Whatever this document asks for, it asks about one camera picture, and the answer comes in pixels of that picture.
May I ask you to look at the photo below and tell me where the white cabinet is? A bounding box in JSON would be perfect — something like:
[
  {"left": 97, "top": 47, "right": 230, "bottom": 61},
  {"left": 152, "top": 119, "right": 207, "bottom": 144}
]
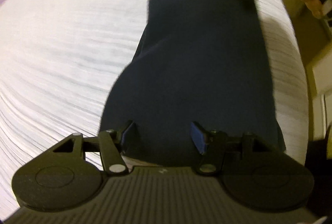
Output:
[{"left": 303, "top": 50, "right": 332, "bottom": 142}]

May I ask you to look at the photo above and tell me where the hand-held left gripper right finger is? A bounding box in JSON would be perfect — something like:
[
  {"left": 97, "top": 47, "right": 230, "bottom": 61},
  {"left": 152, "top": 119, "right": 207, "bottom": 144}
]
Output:
[{"left": 190, "top": 121, "right": 283, "bottom": 175}]

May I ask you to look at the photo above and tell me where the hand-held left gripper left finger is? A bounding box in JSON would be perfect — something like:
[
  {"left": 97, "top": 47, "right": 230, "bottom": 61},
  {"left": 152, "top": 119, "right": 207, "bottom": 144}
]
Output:
[{"left": 45, "top": 120, "right": 136, "bottom": 175}]

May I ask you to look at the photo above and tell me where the dark navy garment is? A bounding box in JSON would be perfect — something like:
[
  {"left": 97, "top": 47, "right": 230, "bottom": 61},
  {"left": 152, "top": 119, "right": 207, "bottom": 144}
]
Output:
[{"left": 100, "top": 0, "right": 286, "bottom": 171}]

